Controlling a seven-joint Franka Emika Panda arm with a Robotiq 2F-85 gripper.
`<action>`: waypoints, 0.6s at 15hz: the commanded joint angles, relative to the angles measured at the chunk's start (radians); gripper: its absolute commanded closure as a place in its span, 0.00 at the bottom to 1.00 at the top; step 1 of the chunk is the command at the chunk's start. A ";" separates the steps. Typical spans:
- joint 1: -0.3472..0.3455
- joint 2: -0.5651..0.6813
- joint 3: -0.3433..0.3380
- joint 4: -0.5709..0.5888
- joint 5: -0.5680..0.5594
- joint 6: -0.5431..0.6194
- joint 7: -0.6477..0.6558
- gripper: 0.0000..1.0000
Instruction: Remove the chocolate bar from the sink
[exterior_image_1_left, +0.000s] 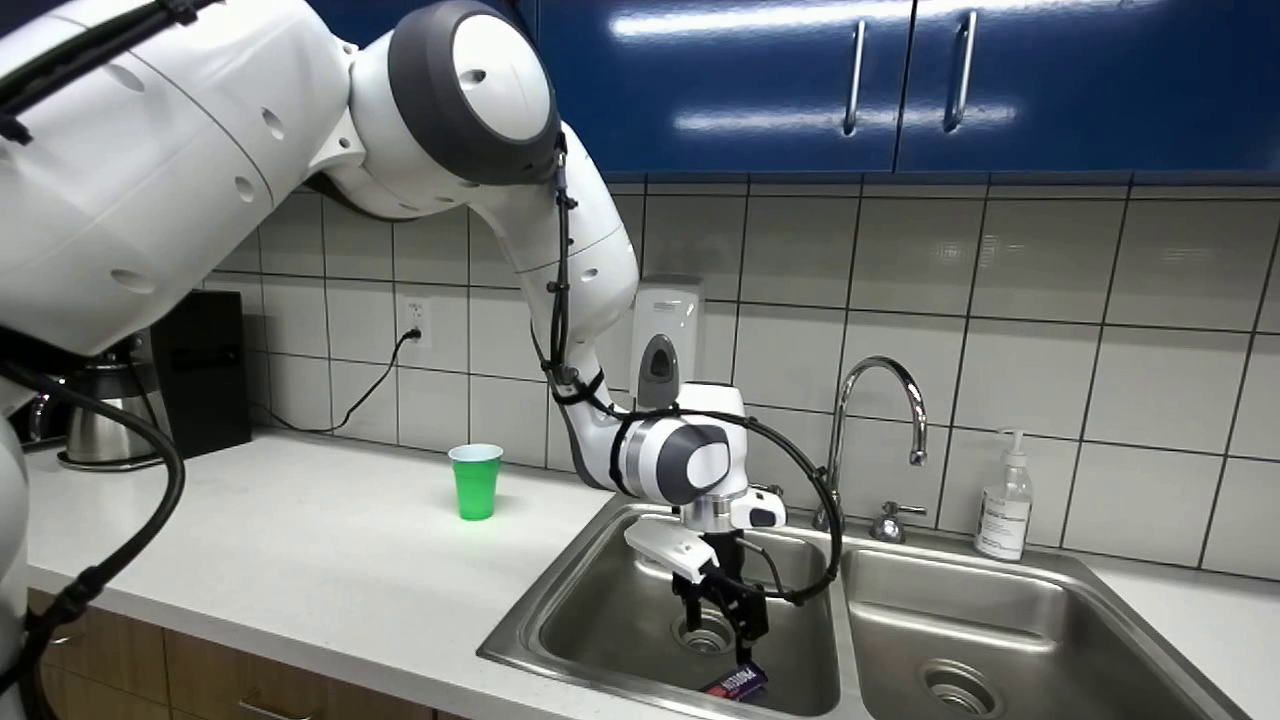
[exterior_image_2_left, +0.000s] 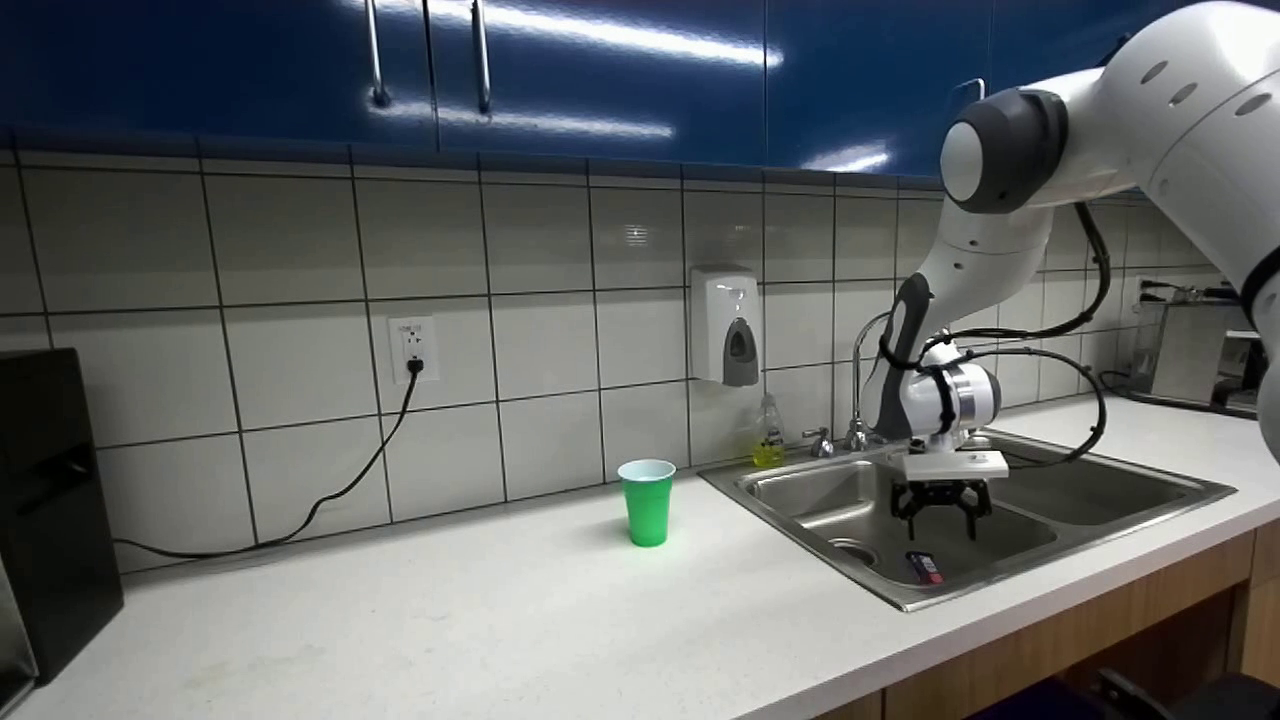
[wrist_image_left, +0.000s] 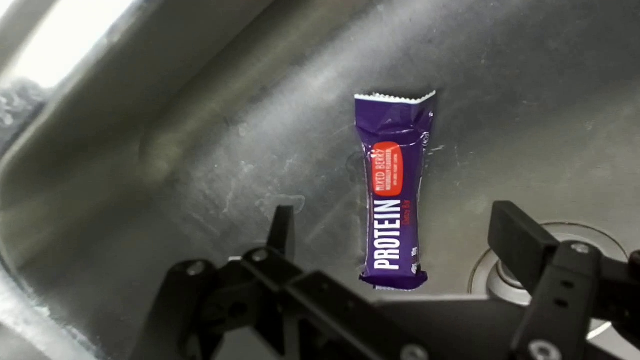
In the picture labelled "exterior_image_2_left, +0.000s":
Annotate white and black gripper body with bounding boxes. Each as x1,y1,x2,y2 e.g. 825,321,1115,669
900,342,1010,482

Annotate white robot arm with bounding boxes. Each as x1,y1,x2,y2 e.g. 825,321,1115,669
867,0,1280,518

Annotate stainless steel double sink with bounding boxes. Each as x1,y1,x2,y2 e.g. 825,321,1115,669
709,437,1228,612

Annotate chrome faucet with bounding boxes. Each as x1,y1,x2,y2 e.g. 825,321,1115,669
808,311,887,458

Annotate yellow dish soap bottle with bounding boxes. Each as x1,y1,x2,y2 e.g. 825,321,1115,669
747,397,789,467

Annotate green plastic cup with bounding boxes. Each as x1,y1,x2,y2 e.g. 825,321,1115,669
617,458,675,546

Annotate silver coffee machine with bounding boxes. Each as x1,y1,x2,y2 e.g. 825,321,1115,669
1135,278,1268,416

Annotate blue upper cabinets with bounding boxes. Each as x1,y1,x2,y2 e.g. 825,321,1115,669
0,0,1280,184

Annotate black appliance on counter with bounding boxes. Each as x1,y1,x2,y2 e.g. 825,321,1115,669
0,347,125,683

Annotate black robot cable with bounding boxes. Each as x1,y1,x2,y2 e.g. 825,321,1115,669
934,200,1115,462

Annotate white wall soap dispenser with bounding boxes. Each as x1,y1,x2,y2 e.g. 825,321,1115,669
692,272,766,387

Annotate black power cable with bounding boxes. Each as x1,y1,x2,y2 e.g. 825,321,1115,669
108,357,427,560

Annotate white wall outlet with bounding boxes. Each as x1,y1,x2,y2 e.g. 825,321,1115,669
388,314,435,379

